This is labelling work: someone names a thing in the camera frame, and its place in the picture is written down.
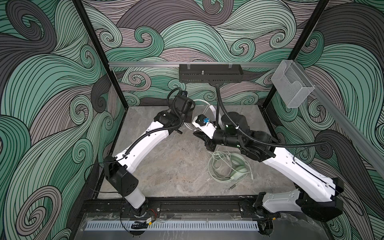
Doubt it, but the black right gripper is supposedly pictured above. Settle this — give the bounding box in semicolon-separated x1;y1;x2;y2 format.
194;119;249;151

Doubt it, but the green headphone cable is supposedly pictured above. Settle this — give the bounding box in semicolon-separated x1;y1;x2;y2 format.
206;149;256;190

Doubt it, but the white over-ear headphones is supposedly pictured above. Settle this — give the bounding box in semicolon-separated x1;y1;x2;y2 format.
192;99;217;121

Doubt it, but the green over-ear headphones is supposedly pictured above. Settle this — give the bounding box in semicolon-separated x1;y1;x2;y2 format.
230;153;254;181

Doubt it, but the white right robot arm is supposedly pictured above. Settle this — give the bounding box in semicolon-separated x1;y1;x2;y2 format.
193;130;344;222

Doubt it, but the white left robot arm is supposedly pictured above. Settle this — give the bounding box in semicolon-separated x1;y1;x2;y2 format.
103;110;184;211

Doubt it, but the black perforated metal tray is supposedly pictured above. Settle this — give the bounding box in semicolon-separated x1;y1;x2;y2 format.
179;65;244;85

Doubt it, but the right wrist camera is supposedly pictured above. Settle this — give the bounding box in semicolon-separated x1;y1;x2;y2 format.
192;114;217;139

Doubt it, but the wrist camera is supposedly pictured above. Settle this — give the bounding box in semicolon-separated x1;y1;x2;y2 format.
192;114;217;139
173;91;196;116

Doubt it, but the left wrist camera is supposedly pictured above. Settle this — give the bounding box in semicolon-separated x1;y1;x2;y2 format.
173;91;196;116

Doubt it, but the clear plastic wall holder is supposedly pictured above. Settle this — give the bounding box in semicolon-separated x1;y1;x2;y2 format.
271;60;315;109

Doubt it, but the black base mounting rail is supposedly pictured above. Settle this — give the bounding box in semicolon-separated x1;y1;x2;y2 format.
82;195;282;219

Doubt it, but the black corrugated hose right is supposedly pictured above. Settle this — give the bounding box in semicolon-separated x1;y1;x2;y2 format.
215;83;328;148

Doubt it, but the black corner frame post left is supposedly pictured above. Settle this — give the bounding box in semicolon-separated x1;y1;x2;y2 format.
72;0;129;111

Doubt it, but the black corner frame post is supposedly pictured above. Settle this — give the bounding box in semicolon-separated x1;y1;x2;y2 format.
72;0;129;111
262;1;329;110

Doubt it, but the white slotted cable duct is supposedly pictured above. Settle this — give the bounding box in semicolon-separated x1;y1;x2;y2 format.
84;220;259;232

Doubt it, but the aluminium rail right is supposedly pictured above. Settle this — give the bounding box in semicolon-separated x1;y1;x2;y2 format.
299;65;384;177

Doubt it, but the black corner frame post right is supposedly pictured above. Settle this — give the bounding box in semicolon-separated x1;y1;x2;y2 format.
262;1;329;110

